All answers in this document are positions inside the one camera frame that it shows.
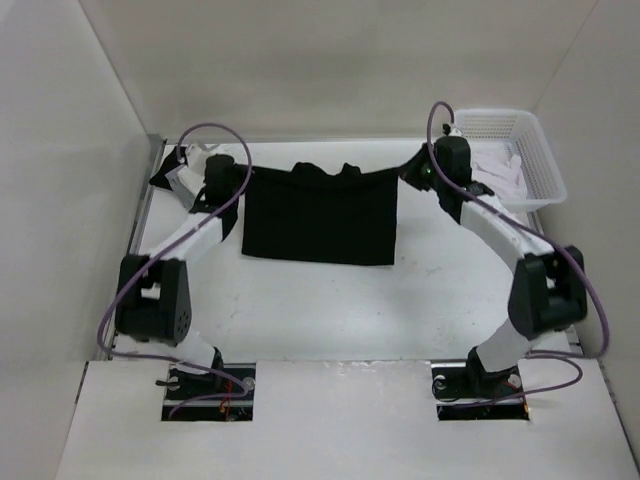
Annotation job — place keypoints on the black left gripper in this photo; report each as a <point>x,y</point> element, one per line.
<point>243,172</point>

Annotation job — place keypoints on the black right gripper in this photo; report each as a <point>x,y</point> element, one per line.
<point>410,174</point>

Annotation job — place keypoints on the black tank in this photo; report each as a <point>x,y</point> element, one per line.
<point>176,158</point>
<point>306,214</point>

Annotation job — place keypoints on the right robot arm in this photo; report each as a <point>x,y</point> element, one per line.
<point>547,292</point>

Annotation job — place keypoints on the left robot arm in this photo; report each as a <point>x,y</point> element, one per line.
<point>157,309</point>

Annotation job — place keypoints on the folded grey tank top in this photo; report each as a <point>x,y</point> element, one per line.
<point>180,192</point>

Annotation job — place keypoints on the folded black tank top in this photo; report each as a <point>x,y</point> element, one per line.
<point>176,158</point>

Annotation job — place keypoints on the white tank top in basket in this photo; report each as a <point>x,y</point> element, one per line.
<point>500,171</point>

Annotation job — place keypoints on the white plastic basket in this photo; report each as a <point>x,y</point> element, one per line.
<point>517,132</point>

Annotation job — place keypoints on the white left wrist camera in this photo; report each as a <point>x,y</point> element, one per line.
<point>197,154</point>

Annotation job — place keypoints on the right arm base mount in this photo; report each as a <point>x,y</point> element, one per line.
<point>457,399</point>

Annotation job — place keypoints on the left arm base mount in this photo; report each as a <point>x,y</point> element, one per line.
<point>208,398</point>

